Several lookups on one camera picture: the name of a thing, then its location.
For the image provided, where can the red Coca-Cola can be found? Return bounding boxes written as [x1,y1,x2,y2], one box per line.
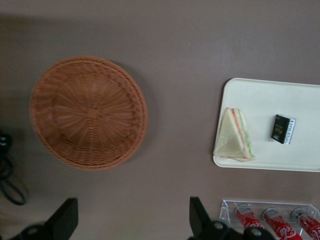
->
[234,204,268,233]
[291,207,320,237]
[261,207,298,240]

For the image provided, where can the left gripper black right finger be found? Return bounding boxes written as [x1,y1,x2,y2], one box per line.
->
[187,197,241,240]

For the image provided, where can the round orange wicker basket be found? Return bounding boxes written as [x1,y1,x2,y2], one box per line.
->
[28,55,149,171]

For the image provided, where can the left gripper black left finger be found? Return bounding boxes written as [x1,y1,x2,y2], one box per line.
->
[18,197,79,240]

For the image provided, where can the cream plastic tray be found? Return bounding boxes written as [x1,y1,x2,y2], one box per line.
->
[212,77,320,173]

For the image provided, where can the dark looped cable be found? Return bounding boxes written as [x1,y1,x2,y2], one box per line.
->
[0,157,27,206]

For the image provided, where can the triangle sandwich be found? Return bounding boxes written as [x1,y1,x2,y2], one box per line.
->
[213,107,256,163]

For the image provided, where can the clear acrylic can holder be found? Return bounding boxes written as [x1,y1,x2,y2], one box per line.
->
[219,199,318,240]

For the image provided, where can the small black chocolate box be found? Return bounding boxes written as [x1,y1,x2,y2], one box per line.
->
[269,113,297,145]

